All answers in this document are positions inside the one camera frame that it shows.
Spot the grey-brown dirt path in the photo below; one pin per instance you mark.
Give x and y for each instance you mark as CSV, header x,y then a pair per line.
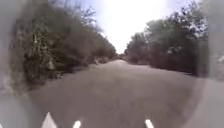
x,y
116,90

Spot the row of trees and bushes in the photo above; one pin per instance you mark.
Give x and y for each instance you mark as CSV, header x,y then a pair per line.
x,y
170,46
60,46

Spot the robot's own part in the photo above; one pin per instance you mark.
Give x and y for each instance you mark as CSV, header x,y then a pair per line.
x,y
77,124
149,124

